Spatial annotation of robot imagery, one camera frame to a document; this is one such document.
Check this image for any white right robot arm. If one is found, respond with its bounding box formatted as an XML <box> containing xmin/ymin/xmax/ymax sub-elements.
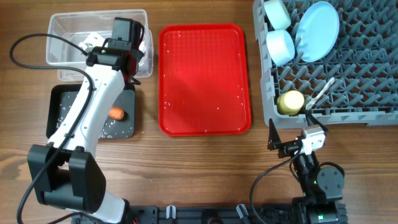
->
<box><xmin>262</xmin><ymin>110</ymin><xmax>348</xmax><ymax>224</ymax></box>

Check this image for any grey dishwasher rack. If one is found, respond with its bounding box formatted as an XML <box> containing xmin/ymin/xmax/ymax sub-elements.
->
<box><xmin>252</xmin><ymin>0</ymin><xmax>397</xmax><ymax>128</ymax></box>

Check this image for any white plastic spoon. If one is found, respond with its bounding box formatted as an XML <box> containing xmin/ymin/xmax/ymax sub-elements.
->
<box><xmin>305</xmin><ymin>77</ymin><xmax>335</xmax><ymax>110</ymax></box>

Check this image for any light blue rice bowl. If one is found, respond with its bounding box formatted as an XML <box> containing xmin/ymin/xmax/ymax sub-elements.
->
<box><xmin>266</xmin><ymin>30</ymin><xmax>295</xmax><ymax>66</ymax></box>

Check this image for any yellow plastic cup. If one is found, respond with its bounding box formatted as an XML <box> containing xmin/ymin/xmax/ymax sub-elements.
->
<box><xmin>277</xmin><ymin>90</ymin><xmax>305</xmax><ymax>116</ymax></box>

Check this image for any mint green bowl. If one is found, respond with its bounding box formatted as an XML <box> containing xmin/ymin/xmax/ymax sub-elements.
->
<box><xmin>264</xmin><ymin>0</ymin><xmax>291</xmax><ymax>30</ymax></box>

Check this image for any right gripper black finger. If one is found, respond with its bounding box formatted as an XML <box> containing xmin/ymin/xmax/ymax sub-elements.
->
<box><xmin>267</xmin><ymin>118</ymin><xmax>282</xmax><ymax>151</ymax></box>
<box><xmin>305</xmin><ymin>110</ymin><xmax>328</xmax><ymax>134</ymax></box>

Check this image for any orange carrot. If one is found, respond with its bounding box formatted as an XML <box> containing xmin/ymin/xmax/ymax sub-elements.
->
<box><xmin>108</xmin><ymin>107</ymin><xmax>125</xmax><ymax>120</ymax></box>

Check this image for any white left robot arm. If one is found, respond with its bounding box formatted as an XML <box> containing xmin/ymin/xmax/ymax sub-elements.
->
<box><xmin>27</xmin><ymin>17</ymin><xmax>144</xmax><ymax>223</ymax></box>

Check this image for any white paper napkin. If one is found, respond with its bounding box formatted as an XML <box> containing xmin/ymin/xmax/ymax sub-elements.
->
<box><xmin>78</xmin><ymin>32</ymin><xmax>147</xmax><ymax>66</ymax></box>

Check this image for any clear plastic bin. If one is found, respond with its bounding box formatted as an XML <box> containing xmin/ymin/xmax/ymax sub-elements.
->
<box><xmin>46</xmin><ymin>9</ymin><xmax>154</xmax><ymax>78</ymax></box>

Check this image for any large light blue plate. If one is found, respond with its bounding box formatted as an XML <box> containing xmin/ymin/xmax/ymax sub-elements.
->
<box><xmin>295</xmin><ymin>1</ymin><xmax>340</xmax><ymax>63</ymax></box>

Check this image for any red serving tray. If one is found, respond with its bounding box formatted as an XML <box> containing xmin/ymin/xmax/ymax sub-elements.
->
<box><xmin>158</xmin><ymin>23</ymin><xmax>252</xmax><ymax>137</ymax></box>

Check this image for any black waste tray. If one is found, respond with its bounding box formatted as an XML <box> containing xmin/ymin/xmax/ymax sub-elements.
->
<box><xmin>45</xmin><ymin>83</ymin><xmax>137</xmax><ymax>141</ymax></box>

